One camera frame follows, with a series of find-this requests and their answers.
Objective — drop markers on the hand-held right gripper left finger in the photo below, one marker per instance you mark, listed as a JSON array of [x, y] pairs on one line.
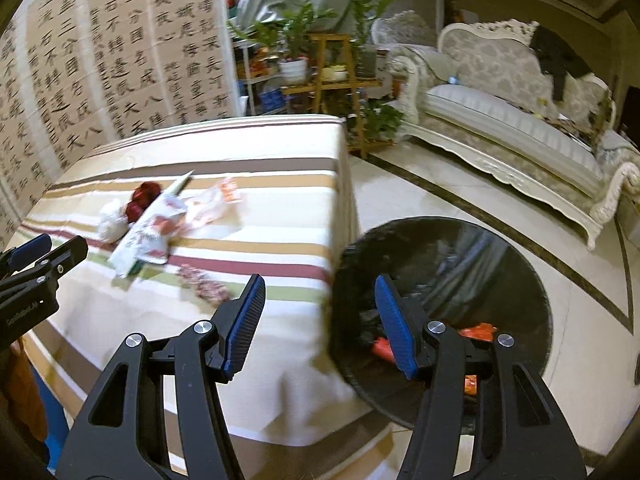
[[245, 325]]

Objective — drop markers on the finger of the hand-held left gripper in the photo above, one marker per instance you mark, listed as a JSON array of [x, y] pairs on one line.
[[67, 255], [30, 252]]

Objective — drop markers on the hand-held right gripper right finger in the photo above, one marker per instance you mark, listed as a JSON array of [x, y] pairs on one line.
[[395, 325]]

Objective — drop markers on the white tissue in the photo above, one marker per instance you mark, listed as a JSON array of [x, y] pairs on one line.
[[111, 222]]

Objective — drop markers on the checkered ribbon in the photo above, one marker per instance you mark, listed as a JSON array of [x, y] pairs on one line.
[[205, 285]]

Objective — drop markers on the white printed paper packet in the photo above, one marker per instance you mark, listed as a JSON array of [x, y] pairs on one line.
[[125, 255]]

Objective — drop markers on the orange plastic bag white tape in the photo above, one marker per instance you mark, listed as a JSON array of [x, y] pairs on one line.
[[477, 332]]

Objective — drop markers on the red satin ribbon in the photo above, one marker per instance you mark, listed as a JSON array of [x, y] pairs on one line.
[[142, 195]]

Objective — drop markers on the round bin with black bag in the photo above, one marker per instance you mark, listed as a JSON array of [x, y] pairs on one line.
[[475, 270]]

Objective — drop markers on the white orange snack wrapper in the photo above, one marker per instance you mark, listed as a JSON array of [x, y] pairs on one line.
[[167, 210]]

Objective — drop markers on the clear bag orange print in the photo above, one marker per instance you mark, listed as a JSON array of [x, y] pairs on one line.
[[210, 207]]

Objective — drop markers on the person's orange clothing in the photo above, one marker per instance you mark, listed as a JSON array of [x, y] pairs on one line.
[[22, 395]]

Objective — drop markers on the blue plastic object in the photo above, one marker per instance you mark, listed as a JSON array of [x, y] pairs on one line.
[[55, 420]]

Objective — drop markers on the small green floor plant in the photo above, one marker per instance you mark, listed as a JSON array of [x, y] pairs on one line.
[[382, 122]]

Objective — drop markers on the row of calligraphy paper sheets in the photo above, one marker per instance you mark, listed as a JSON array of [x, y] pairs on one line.
[[125, 60]]

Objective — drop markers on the cream carved sofa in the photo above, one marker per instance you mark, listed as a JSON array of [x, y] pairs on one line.
[[500, 110]]

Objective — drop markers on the white metal rack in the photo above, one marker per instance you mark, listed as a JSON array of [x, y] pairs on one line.
[[245, 75]]

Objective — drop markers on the yellow bowl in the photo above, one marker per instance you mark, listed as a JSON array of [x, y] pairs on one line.
[[335, 73]]

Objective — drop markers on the white plant pot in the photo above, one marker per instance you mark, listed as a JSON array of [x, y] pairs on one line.
[[294, 71]]

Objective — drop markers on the grey plant pot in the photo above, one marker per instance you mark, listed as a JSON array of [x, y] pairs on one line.
[[366, 62]]

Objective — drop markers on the wooden plant stand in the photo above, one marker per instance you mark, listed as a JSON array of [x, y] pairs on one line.
[[320, 60]]

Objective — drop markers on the white carved armchair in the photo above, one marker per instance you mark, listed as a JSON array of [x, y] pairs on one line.
[[402, 30]]

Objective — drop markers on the green fern plant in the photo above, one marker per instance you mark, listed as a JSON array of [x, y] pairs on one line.
[[295, 25]]

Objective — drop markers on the black garment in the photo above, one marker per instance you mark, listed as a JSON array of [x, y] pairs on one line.
[[557, 55]]

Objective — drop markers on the tall green leafy plant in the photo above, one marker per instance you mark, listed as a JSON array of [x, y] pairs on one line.
[[367, 5]]

